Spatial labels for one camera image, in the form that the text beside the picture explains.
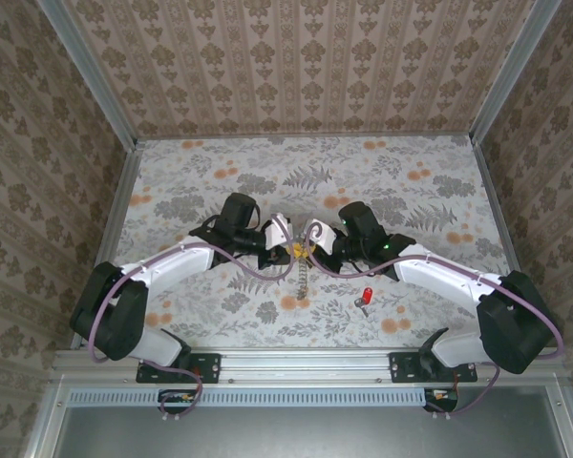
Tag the metal spiral keyring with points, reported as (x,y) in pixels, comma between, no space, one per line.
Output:
(302,281)

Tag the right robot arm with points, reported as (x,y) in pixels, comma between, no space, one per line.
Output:
(511,329)

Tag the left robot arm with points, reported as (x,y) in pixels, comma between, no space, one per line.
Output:
(119,324)

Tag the floral patterned table sheet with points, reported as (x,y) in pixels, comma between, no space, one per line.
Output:
(286,157)

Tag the yellow power connector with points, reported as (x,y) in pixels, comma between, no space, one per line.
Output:
(441,395)
(187,396)

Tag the grey metal panel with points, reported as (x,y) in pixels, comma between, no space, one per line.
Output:
(305,434)

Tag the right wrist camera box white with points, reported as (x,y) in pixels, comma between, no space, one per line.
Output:
(322,236)

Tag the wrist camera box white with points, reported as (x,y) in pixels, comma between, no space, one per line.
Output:
(279,231)
(322,236)

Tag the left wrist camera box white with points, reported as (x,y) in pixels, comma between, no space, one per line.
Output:
(279,231)

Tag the thin aluminium table end rail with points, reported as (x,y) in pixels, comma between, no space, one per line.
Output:
(305,137)

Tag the aluminium mounting rail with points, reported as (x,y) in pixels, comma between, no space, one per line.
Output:
(305,365)

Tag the aluminium table side rail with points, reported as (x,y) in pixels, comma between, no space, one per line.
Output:
(122,191)
(493,191)

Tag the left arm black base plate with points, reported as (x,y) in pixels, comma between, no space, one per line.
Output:
(205,367)

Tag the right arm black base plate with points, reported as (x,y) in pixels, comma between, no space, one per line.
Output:
(403,367)

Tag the aluminium frame post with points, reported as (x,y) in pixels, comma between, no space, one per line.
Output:
(515,62)
(88,62)

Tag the aluminium frame bar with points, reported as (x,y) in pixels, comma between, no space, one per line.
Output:
(566,424)
(45,424)

